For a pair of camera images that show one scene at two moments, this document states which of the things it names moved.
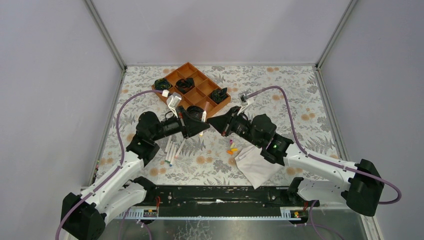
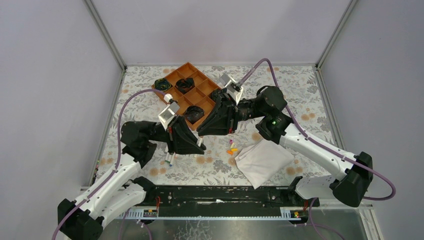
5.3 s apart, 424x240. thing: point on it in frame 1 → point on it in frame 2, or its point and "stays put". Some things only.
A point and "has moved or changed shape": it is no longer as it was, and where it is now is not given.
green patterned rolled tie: [161, 84] stays put
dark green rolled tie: [218, 95] stays put
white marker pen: [203, 119] has moved or changed shape
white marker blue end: [173, 155] stays put
